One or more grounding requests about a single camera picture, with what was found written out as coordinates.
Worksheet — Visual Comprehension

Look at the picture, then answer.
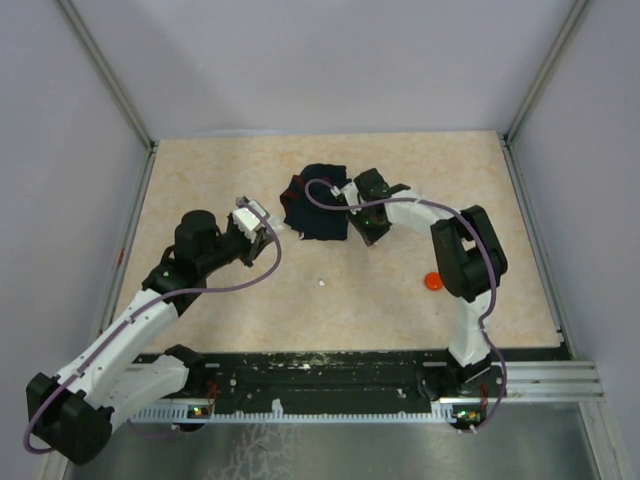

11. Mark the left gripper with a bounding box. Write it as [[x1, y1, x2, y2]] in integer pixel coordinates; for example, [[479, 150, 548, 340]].
[[199, 211, 275, 275]]

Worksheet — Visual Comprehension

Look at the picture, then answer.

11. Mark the orange earbud case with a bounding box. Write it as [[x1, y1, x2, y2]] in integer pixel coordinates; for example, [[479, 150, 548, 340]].
[[424, 271, 444, 291]]

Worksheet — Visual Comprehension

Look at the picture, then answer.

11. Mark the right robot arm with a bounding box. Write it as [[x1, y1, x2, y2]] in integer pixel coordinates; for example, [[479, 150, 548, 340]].
[[334, 168, 508, 396]]

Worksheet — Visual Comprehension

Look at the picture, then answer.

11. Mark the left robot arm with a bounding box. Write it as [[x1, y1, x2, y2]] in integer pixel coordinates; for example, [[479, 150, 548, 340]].
[[23, 197, 280, 465]]

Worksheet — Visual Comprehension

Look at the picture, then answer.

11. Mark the dark navy folded cloth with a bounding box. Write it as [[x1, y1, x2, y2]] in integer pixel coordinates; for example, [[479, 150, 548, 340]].
[[278, 163, 354, 243]]

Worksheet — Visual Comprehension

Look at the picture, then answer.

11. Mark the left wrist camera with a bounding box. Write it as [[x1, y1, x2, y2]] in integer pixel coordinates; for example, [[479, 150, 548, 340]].
[[231, 197, 270, 242]]

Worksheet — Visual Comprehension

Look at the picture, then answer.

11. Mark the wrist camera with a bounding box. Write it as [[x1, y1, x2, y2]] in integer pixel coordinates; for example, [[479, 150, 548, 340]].
[[330, 182, 359, 207], [231, 197, 270, 242]]

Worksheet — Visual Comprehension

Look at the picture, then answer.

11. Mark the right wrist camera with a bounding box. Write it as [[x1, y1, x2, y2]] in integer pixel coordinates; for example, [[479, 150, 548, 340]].
[[330, 182, 359, 207]]

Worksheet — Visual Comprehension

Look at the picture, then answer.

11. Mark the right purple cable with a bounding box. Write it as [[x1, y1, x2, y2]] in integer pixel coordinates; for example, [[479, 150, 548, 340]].
[[303, 178, 509, 435]]

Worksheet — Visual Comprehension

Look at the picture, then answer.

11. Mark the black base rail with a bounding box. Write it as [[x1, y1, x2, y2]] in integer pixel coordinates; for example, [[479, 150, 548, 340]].
[[149, 347, 506, 416]]

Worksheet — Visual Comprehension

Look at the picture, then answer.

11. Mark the white cable duct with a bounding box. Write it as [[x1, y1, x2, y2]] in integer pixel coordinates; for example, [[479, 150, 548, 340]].
[[131, 399, 480, 425]]

